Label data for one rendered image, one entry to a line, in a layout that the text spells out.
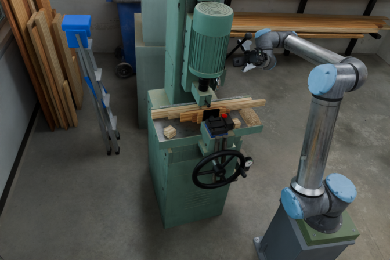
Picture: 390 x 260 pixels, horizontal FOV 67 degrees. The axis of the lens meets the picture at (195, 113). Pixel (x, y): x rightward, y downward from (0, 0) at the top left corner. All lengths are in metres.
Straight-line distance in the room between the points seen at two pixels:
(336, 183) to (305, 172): 0.23
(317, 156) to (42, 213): 1.87
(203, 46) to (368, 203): 2.05
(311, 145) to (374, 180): 1.81
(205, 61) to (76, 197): 1.53
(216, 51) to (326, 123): 0.56
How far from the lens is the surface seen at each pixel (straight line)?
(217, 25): 1.29
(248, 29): 3.55
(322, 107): 1.25
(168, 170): 1.68
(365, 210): 2.82
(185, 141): 1.54
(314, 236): 1.70
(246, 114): 1.68
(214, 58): 1.37
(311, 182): 1.43
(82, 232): 2.28
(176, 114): 1.60
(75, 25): 2.01
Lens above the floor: 1.98
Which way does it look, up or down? 40 degrees down
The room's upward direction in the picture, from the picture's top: 7 degrees clockwise
